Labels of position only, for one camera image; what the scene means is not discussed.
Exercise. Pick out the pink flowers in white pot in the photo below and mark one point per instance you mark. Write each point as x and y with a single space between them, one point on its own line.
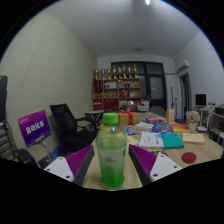
193 118

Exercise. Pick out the green drink bottle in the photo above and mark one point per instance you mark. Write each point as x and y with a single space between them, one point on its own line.
111 156

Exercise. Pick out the white air conditioner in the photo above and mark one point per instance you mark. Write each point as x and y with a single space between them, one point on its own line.
182 65

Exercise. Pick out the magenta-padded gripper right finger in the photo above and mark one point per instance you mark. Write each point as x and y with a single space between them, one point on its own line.
146 160

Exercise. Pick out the teal notebook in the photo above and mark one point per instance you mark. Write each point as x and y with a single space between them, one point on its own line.
172 140

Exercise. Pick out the white paper document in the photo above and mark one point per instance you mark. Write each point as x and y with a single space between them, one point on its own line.
150 140

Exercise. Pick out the black office chair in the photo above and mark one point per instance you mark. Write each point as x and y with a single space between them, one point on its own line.
68 128

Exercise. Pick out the standing orange card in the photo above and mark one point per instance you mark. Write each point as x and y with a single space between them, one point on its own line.
170 116

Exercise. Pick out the orange book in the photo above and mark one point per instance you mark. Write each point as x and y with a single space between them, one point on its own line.
180 127

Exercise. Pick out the blue book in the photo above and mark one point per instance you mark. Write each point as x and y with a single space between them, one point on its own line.
162 128

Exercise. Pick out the dark glass door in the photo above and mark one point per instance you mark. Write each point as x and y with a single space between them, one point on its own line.
155 86

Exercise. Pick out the yellow paper envelope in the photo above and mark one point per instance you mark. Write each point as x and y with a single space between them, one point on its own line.
194 138

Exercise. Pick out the small white side table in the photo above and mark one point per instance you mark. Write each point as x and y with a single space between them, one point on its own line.
94 113

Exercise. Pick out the purple sign board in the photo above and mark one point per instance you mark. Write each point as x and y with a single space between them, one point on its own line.
34 127

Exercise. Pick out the colourful blue booklet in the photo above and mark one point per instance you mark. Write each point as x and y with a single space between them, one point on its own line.
130 130

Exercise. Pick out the black computer monitor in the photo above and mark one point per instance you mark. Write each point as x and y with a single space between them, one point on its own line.
201 99

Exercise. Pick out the wooden shelf unit with trophies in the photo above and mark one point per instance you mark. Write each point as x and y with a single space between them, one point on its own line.
115 91

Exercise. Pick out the wooden side desk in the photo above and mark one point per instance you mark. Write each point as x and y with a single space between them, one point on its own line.
216 116

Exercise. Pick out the ceiling tube light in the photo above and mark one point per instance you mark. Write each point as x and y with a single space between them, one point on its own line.
147 2

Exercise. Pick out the black tripod stand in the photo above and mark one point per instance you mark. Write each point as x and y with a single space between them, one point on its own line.
172 101

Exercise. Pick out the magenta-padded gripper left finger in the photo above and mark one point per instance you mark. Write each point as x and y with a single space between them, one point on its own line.
77 161

